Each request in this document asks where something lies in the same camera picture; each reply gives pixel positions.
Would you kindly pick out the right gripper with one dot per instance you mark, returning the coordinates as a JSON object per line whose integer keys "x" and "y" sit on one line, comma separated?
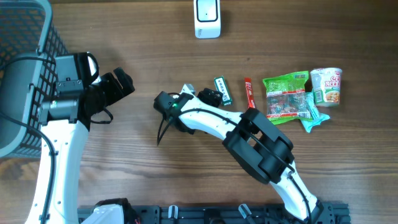
{"x": 208, "y": 96}

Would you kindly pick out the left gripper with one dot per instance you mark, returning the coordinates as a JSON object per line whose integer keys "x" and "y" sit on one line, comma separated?
{"x": 117, "y": 91}

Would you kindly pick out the small green box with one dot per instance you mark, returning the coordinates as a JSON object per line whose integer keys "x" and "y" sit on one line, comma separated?
{"x": 221, "y": 86}

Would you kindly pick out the red snack packet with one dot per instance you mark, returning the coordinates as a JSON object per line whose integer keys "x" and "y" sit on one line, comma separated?
{"x": 249, "y": 93}

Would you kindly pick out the green snack bag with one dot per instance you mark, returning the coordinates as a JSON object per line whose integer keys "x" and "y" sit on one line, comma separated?
{"x": 286, "y": 98}

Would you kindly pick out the teal wet wipes packet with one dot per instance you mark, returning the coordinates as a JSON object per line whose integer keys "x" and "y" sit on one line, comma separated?
{"x": 317, "y": 117}

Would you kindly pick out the cup noodles container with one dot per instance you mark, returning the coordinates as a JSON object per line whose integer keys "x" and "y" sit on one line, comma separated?
{"x": 326, "y": 84}

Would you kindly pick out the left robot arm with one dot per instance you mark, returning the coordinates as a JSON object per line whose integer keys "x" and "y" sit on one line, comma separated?
{"x": 65, "y": 117}

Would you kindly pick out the white barcode scanner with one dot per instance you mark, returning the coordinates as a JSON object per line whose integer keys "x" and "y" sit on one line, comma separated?
{"x": 207, "y": 19}

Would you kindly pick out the grey plastic shopping basket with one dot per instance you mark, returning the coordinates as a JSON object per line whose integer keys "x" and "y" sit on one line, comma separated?
{"x": 29, "y": 45}

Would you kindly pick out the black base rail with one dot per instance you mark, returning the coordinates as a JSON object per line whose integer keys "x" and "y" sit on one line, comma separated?
{"x": 334, "y": 213}

